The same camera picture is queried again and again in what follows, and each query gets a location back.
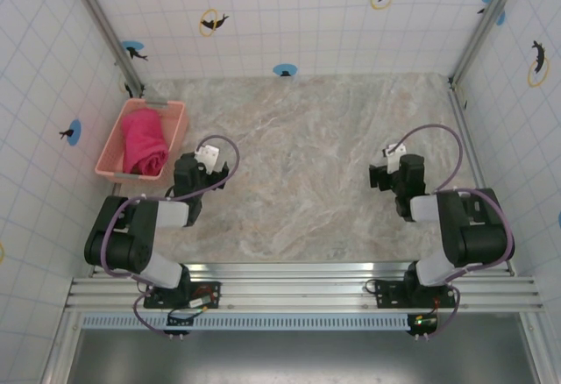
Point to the pink plastic basket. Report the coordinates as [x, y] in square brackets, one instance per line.
[175, 116]

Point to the pink long pants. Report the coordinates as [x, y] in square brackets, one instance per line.
[140, 138]

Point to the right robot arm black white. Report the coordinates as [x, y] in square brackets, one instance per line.
[477, 243]

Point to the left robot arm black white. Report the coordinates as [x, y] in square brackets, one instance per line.
[131, 248]

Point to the blue circle fish sticker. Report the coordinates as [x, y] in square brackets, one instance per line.
[72, 132]

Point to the blue circle shark sticker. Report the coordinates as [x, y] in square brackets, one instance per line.
[133, 50]

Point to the small left circuit board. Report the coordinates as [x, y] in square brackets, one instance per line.
[177, 323]

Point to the small circuit board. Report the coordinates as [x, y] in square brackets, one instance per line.
[423, 323]
[177, 323]

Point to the small right circuit board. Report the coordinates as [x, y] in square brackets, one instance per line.
[423, 323]

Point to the grey metal panel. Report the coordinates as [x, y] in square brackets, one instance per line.
[307, 357]

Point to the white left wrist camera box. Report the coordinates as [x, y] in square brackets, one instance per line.
[208, 154]

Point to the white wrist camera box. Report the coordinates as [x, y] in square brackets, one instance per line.
[208, 154]
[393, 154]

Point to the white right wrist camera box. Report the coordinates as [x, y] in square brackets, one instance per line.
[393, 154]

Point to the aluminium side rail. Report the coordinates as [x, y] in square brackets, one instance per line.
[469, 138]

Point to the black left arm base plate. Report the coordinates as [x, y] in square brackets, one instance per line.
[206, 292]

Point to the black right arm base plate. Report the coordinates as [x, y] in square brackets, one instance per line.
[390, 294]

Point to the aluminium rail beam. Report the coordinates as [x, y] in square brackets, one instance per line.
[298, 287]

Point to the aluminium corner post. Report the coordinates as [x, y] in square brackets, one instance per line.
[486, 20]
[105, 24]

